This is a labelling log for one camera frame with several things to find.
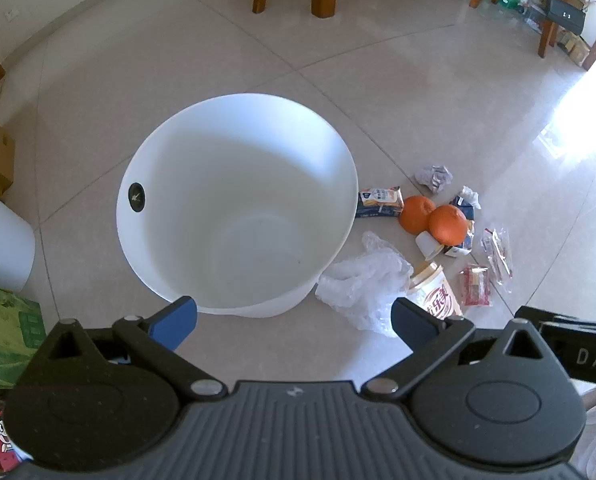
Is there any large white plastic bucket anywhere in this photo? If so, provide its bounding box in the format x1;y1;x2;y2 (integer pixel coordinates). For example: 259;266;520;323
116;92;359;318

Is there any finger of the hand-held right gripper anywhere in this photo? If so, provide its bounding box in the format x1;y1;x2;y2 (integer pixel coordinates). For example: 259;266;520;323
514;305;561;325

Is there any grey paper ball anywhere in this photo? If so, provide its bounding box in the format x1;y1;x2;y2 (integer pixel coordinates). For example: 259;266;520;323
414;164;454;195

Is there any clear plastic wrapper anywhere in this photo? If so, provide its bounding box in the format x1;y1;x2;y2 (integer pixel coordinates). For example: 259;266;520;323
480;226;514;286

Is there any black bag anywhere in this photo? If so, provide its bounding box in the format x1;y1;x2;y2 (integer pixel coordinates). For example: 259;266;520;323
545;0;587;32

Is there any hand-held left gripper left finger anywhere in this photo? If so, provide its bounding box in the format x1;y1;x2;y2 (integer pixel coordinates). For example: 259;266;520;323
36;296;229;402

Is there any orange fruit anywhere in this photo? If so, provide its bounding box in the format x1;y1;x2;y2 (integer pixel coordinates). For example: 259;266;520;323
428;205;468;246
399;195;437;233

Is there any wooden chair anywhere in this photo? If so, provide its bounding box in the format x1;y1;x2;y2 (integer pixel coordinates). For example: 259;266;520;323
470;0;596;72

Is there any white lidded bucket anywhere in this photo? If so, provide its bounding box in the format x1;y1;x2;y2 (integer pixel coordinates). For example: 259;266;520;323
0;175;36;293

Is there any clear plastic bag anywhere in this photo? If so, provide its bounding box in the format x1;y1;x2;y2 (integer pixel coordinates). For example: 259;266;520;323
315;231;415;338

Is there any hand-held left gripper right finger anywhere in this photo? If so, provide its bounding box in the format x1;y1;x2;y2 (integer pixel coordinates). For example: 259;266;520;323
362;297;559;402

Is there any green printed box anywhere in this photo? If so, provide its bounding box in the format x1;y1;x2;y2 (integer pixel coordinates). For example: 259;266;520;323
0;282;47;391

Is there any paper milk tea cup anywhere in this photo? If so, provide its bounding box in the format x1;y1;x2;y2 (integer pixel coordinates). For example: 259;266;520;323
407;261;465;322

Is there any blue orange biscuit packet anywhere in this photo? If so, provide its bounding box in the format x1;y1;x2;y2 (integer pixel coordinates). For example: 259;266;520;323
355;186;405;220

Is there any red snack wrapper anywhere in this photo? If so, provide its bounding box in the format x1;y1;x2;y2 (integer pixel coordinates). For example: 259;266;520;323
459;265;494;307

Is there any small white plastic cup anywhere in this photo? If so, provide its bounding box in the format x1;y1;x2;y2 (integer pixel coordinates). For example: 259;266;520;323
415;230;445;261

